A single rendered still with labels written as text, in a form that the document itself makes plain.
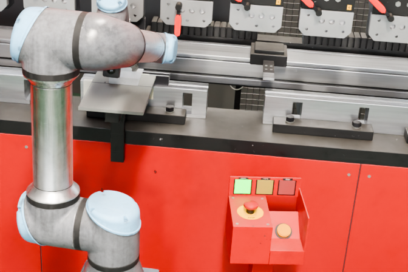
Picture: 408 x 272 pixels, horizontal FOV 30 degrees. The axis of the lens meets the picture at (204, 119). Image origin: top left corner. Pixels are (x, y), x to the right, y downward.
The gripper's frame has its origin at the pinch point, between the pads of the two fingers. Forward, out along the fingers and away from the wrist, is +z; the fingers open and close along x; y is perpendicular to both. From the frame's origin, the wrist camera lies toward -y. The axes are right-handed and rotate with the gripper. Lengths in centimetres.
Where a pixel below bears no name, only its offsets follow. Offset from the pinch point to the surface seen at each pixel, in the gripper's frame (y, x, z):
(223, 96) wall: 94, -26, 204
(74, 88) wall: 95, 63, 212
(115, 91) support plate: -7.3, 1.4, -0.1
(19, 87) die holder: -1.8, 33.4, 13.7
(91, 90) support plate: -7.7, 8.0, -0.4
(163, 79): 3.2, -10.9, 10.0
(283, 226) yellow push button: -41, -49, 7
